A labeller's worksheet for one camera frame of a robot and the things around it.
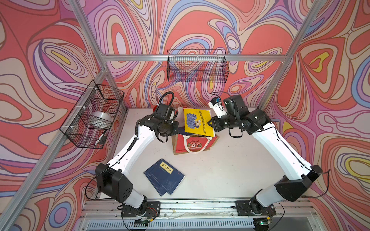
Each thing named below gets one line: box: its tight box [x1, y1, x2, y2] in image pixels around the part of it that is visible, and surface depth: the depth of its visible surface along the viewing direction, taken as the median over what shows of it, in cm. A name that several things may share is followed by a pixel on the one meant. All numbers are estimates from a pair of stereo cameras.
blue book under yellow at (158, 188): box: [143, 158, 167, 197], surface depth 83 cm
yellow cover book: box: [183, 108, 215, 138], surface depth 78 cm
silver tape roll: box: [86, 111, 113, 130], surface depth 73 cm
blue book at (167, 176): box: [148, 158, 186, 196], surface depth 85 cm
